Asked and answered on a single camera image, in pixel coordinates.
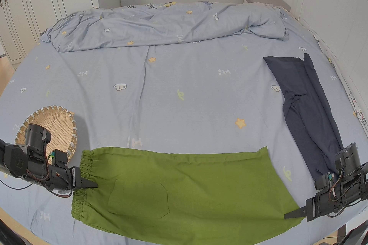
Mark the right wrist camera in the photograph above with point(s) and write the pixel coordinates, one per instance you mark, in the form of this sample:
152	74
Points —
323	181

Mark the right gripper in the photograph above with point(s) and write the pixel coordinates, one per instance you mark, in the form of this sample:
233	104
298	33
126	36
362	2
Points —
323	203

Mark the bed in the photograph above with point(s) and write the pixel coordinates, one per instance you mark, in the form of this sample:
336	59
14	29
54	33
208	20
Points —
184	80

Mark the round woven basket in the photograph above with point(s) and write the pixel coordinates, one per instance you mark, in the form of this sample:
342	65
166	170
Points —
59	126

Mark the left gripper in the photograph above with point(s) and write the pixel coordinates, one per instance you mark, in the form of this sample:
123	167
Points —
60	177

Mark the green shorts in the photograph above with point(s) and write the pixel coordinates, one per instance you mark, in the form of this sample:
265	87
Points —
201	198

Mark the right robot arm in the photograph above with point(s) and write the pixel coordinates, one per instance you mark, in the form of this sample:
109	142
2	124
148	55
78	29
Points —
352	169

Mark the dark blue garment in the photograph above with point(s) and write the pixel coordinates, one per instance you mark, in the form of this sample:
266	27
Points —
307	106

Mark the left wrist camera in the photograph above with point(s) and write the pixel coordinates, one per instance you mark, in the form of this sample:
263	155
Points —
61	158

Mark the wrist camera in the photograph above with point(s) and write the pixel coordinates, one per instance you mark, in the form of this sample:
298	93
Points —
323	181
61	158

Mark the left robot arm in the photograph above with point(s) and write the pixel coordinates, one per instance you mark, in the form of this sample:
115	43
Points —
17	160

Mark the pale blue quilt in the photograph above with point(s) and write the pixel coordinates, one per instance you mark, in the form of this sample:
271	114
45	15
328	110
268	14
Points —
161	25

